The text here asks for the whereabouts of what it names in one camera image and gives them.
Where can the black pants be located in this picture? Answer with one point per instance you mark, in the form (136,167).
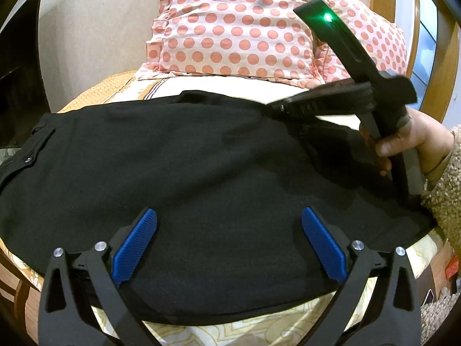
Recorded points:
(201,173)

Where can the yellow patterned bed sheet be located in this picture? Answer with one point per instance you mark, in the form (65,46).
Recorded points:
(230,333)

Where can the person's right hand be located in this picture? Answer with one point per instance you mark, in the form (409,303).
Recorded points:
(421,138)

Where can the dark cabinet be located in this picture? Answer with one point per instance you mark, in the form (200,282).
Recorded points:
(21,79)

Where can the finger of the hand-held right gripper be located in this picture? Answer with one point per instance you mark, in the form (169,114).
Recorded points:
(282,108)

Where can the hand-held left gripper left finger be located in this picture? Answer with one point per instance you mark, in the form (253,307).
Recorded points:
(134,247)

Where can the pink polka dot pillow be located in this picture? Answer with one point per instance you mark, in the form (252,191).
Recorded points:
(234,25)

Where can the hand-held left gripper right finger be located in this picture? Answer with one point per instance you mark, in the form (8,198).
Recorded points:
(324,247)

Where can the wooden headboard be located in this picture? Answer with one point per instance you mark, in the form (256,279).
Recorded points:
(437,79)

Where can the person's right forearm fleece sleeve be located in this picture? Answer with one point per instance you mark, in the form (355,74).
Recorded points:
(444,194)

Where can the brown box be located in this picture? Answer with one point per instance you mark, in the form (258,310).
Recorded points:
(437,274)

